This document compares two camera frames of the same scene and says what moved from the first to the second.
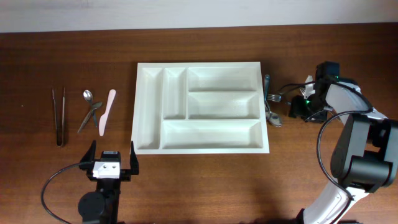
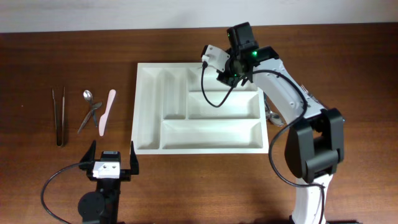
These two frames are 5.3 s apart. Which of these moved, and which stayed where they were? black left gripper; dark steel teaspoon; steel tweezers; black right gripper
Moved: black right gripper
Stayed: dark steel teaspoon; black left gripper; steel tweezers
